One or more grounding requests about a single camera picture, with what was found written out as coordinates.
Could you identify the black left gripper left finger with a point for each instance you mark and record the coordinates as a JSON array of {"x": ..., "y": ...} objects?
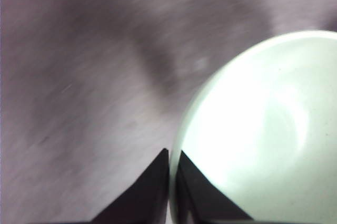
[{"x": 142, "y": 197}]

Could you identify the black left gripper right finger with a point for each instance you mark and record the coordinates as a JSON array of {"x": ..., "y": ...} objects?
[{"x": 205, "y": 197}]

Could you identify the green ribbed bowl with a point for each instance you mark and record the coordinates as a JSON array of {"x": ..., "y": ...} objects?
[{"x": 263, "y": 118}]

